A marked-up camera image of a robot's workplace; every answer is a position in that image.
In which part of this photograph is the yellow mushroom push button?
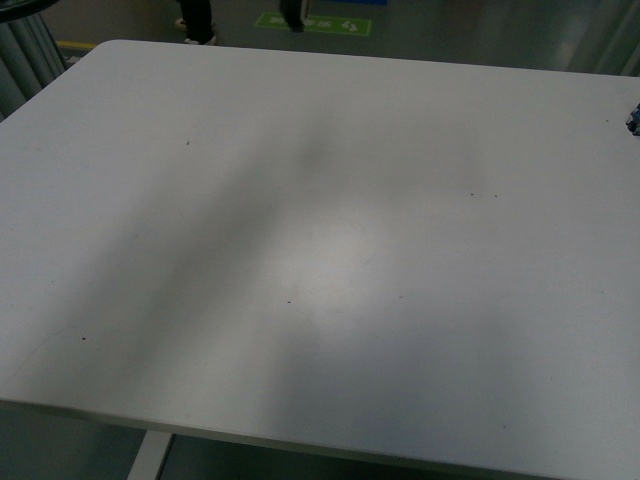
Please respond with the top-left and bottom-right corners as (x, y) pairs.
(625, 104), (640, 136)

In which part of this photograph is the grey curtain left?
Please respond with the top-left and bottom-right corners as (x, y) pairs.
(1, 13), (67, 121)

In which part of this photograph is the green floor sign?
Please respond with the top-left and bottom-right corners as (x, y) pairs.
(254, 12), (373, 37)

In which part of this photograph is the grey curtain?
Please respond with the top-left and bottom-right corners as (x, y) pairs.
(567, 0), (639, 77)
(1, 13), (67, 121)

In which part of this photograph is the person in black clothes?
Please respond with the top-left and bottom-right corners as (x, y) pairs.
(174, 0), (218, 46)

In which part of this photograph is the grey curtain right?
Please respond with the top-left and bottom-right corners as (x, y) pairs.
(567, 0), (639, 77)

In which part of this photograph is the white table leg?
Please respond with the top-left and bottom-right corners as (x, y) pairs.
(127, 430), (174, 480)

